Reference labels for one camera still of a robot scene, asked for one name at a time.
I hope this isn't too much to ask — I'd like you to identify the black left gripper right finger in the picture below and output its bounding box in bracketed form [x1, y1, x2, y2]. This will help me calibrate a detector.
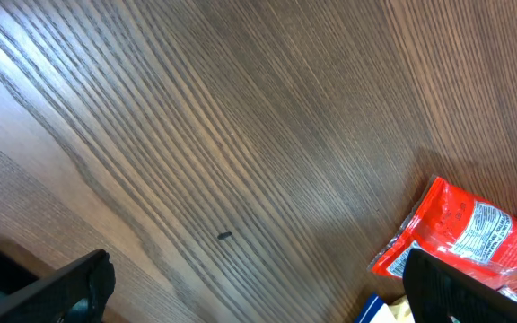
[403, 249, 517, 323]

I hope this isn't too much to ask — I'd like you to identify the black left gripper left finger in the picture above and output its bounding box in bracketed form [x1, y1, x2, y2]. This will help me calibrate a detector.
[0, 249, 116, 323]

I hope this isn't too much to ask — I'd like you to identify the red snack packet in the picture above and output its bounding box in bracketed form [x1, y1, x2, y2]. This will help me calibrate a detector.
[368, 175, 517, 290]

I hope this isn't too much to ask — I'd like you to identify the yellow snack bag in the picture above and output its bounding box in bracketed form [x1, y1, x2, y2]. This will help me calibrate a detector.
[389, 295, 517, 323]

